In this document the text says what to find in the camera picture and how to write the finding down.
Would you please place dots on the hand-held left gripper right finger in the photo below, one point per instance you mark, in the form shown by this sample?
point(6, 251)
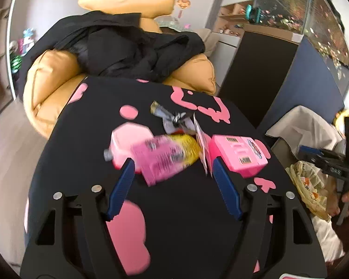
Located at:
point(225, 186)

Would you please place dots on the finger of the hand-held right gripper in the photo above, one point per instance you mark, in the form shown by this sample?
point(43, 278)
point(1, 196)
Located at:
point(308, 153)

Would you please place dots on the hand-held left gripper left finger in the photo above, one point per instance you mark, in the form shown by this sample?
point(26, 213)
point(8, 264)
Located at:
point(120, 189)

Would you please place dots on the trash bin with white liner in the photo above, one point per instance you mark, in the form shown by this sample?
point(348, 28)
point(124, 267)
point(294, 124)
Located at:
point(305, 125)

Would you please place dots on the hot pink printed packet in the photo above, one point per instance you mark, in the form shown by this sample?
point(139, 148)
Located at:
point(160, 159)

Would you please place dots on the yellow plush toy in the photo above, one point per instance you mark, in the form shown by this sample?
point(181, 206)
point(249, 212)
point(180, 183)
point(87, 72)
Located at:
point(341, 119)

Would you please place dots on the pink toy cash register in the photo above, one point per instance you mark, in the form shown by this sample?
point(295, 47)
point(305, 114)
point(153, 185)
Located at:
point(235, 154)

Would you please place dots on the pale pink bottle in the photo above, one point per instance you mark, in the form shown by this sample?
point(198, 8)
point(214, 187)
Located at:
point(125, 142)

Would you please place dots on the white pink printed card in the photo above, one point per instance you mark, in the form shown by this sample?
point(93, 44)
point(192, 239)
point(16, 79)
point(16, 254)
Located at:
point(202, 142)

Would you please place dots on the yellow foil packet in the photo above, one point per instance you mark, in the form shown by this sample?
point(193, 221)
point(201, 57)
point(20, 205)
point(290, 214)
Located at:
point(190, 148)

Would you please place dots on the black pink printed tablecloth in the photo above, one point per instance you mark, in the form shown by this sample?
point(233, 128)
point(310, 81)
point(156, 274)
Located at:
point(177, 209)

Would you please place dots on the grey foil wrapper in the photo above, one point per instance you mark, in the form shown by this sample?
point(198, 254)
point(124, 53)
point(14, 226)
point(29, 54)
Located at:
point(165, 116)

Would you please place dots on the dark fish tank cabinet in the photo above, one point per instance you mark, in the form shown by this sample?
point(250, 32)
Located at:
point(264, 72)

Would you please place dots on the white cabinet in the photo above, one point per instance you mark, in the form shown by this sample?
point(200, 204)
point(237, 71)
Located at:
point(225, 58)

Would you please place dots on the orange leather sofa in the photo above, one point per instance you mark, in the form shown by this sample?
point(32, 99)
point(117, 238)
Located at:
point(49, 72)

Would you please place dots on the black jacket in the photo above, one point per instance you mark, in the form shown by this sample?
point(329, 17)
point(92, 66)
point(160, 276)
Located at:
point(119, 49)

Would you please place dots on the glass fish tank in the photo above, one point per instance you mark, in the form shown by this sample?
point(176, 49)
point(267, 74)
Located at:
point(293, 5)

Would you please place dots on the clear plastic container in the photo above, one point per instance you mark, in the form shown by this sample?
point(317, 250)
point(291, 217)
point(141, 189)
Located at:
point(171, 23)

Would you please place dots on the wooden display shelf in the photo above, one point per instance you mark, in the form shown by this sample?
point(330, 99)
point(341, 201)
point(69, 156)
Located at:
point(0, 64)

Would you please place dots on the colourful toy packages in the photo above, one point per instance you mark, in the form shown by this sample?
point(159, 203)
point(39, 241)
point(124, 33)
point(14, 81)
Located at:
point(24, 42)

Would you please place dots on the white refrigerator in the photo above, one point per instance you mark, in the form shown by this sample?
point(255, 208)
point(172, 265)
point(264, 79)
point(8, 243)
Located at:
point(197, 3)

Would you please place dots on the red hanging ornament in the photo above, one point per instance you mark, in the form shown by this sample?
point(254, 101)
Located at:
point(182, 4)

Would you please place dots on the wooden wall shelf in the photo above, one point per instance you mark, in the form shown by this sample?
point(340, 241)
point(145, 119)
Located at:
point(229, 11)

